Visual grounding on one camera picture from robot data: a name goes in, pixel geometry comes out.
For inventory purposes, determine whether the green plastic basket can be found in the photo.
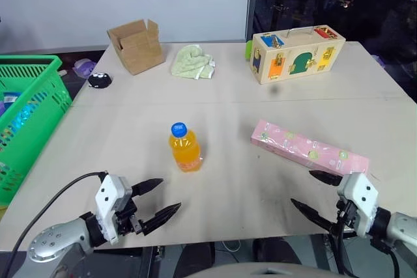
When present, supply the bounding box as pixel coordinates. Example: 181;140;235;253
0;54;73;206

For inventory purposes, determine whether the long pink patterned box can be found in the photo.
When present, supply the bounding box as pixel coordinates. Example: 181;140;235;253
250;119;371;176

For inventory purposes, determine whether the orange juice bottle blue cap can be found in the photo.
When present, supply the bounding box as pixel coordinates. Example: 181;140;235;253
168;122;203;173

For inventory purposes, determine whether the crumpled light green towel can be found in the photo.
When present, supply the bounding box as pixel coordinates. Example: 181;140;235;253
170;44;217;81

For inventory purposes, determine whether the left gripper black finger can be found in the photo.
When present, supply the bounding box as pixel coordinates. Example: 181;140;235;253
131;178;165;199
141;202;182;236

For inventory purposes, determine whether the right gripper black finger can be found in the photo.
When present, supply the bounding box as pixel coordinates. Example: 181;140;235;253
290;198;338;235
308;169;343;188

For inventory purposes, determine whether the black plush toy with eyes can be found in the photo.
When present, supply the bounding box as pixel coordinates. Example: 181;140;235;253
87;72;113;89

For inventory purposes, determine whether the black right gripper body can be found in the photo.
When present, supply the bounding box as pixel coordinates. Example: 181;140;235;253
328;199;358;237

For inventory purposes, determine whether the grey window frame post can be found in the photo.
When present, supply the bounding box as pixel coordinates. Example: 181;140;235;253
244;0;259;43

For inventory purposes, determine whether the blue box with white label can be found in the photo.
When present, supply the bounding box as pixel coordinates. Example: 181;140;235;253
0;89;24;119

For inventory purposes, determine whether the open brown cardboard box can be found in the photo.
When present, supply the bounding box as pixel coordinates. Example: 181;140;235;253
106;18;167;76

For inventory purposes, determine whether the wooden latch lock box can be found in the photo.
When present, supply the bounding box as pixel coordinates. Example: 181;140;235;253
249;25;347;85

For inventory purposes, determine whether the beige robot torso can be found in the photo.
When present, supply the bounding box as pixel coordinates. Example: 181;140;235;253
184;260;331;278

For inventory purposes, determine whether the dark rounded shape under table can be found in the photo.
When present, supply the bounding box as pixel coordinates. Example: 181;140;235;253
252;236;303;265
172;242;216;278

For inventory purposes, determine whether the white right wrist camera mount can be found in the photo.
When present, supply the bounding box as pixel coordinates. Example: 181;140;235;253
336;172;380;238

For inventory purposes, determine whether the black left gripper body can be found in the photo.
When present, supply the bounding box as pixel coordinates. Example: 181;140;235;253
113;192;145;236

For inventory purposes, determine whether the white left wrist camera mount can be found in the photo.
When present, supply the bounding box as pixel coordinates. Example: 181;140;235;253
94;174;133;245

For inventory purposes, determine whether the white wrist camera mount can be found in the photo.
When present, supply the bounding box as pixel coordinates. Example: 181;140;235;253
94;174;133;245
336;172;380;238

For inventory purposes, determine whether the white cable under table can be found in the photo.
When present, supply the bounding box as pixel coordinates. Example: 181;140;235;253
222;239;242;253

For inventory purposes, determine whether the purple plastic toy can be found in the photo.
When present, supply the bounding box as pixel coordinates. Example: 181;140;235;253
72;58;98;79

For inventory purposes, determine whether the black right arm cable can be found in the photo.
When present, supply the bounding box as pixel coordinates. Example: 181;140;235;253
326;204;401;278

